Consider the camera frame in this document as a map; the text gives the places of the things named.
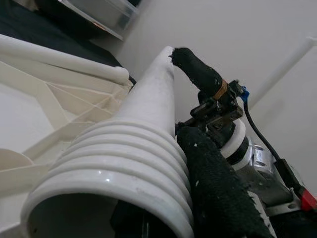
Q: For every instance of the white plastic table leg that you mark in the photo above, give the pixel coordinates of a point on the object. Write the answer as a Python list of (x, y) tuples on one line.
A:
[(148, 104), (62, 58)]

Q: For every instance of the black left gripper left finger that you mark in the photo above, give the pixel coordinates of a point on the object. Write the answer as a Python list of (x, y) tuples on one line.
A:
[(128, 223)]

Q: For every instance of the white wall conduit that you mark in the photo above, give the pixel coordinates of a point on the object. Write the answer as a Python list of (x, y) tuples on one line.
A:
[(292, 64)]

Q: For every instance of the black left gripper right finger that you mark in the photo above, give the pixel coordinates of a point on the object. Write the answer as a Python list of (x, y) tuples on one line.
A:
[(215, 193)]

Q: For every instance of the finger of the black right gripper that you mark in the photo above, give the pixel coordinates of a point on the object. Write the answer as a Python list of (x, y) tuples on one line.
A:
[(200, 73)]

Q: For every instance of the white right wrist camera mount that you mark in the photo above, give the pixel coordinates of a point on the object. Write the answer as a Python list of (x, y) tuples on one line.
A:
[(235, 138)]

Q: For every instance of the white plastic children table top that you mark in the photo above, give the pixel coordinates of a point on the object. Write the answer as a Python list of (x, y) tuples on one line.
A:
[(19, 111)]

